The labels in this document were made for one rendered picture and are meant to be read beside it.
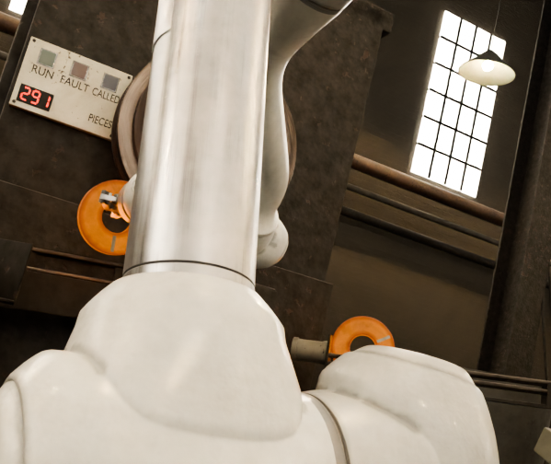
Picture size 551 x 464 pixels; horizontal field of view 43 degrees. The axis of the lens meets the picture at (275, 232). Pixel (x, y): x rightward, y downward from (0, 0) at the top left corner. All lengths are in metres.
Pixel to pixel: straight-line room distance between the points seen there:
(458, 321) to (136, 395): 9.57
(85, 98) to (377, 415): 1.45
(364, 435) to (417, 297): 9.04
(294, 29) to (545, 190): 5.21
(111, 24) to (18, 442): 1.60
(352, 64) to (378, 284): 7.14
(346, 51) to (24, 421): 1.87
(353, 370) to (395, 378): 0.03
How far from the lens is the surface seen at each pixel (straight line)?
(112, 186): 1.50
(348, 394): 0.55
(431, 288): 9.68
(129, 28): 1.96
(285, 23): 0.90
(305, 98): 2.08
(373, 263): 9.17
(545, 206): 6.01
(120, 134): 1.71
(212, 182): 0.52
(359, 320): 1.78
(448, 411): 0.54
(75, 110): 1.84
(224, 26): 0.60
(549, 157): 6.11
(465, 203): 9.17
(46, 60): 1.86
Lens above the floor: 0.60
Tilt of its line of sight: 11 degrees up
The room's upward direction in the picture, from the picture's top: 14 degrees clockwise
